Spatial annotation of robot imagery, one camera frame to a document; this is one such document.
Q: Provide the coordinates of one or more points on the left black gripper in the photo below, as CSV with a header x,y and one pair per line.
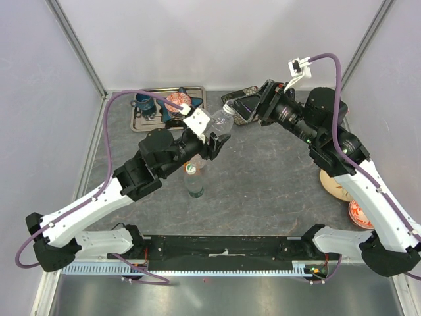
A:
x,y
212,151

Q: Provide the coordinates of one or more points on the blue white bottle cap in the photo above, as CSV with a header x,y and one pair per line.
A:
x,y
228,109

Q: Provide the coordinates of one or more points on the right aluminium frame post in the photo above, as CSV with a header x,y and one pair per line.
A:
x,y
383,10

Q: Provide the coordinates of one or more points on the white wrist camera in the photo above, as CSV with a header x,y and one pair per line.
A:
x,y
299,70
198,121

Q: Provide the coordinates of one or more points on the black floral rectangular plate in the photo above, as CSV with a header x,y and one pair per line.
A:
x,y
245,92

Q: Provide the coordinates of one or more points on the beige bird plate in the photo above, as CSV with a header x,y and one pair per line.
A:
x,y
333,188

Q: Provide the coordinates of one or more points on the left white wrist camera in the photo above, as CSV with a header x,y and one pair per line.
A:
x,y
198,121

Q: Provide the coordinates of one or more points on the red white patterned bowl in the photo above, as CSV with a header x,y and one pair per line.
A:
x,y
358,217

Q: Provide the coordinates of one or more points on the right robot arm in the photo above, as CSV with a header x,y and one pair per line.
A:
x,y
393,246

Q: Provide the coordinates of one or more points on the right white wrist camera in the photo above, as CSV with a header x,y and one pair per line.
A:
x,y
299,70

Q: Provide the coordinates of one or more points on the clear Pocari Sweat bottle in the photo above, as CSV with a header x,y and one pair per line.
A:
x,y
221,123

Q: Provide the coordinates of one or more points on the blue star-shaped dish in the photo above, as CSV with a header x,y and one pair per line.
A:
x,y
196,101

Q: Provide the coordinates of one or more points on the blue mug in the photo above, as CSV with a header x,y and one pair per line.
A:
x,y
143,102

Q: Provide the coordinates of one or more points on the slotted cable duct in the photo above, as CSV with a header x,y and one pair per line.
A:
x,y
205,269

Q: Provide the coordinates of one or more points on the orange patterned bowl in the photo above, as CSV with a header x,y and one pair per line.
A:
x,y
177,98

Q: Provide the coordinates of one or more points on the metal tray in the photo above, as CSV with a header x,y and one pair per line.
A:
x,y
146,121

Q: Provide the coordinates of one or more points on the green label water bottle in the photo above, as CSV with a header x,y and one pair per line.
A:
x,y
194,183

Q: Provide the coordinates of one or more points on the aluminium frame post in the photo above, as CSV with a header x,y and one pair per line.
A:
x,y
383,10
76,45

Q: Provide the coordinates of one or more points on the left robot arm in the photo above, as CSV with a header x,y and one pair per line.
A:
x,y
61,237

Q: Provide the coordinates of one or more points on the left aluminium frame post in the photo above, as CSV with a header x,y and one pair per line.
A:
x,y
76,45

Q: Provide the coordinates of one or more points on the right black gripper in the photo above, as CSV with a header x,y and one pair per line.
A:
x,y
270,95

